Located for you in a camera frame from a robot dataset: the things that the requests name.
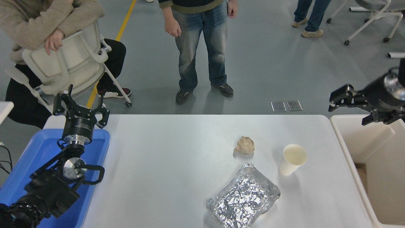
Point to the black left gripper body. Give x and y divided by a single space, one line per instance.
79 124

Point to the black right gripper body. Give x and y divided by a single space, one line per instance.
375 95

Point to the white paper cup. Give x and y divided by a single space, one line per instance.
289 166

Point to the person's left hand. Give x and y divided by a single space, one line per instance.
232 9
54 39

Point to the person's right hand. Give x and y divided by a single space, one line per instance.
172 28

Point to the white swivel chair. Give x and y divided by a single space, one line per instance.
63 60
376 14

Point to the large pale plastic bin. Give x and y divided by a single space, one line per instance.
379 158

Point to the blue plastic tray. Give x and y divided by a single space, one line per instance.
41 148

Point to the white bar on floor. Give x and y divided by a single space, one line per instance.
396 55

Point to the metal floor plate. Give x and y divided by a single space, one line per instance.
295 105
278 106

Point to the white side table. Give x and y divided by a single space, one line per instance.
4 109

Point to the person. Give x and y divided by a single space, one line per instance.
199 41
25 19
313 15

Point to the crumpled tan paper ball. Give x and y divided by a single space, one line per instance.
244 145

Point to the crumpled silver foil tray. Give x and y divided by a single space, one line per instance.
243 196

